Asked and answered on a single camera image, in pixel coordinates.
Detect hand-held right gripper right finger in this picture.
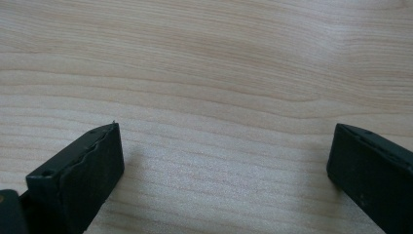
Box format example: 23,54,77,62
325,123,413,234

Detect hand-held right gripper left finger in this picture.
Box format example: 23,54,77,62
19,121,126,234

